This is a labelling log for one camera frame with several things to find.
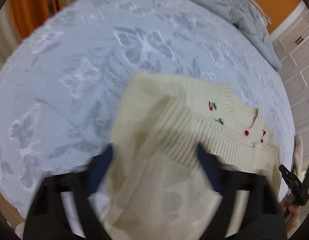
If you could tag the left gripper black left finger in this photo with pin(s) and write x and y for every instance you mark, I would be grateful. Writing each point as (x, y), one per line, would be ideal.
(61, 208)

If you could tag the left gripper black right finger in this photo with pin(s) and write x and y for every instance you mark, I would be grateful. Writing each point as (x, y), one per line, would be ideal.
(248, 209)

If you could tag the cream knit cardigan red buttons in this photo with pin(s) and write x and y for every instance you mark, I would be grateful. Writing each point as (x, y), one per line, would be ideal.
(155, 185)

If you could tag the person's right hand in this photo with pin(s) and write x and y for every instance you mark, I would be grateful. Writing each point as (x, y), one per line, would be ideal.
(293, 210)

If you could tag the grey butterfly pattern bedspread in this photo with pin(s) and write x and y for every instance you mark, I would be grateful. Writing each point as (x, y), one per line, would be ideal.
(60, 89)

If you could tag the white panelled wardrobe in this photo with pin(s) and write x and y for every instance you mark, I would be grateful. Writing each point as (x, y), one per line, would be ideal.
(292, 48)

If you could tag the cream sheer curtain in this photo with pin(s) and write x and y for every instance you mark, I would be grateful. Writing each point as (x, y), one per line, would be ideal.
(9, 34)

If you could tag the grey quilted duvet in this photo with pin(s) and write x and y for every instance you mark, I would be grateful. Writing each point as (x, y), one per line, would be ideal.
(244, 15)

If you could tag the orange curtain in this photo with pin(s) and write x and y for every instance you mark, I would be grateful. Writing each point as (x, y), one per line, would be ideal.
(30, 14)

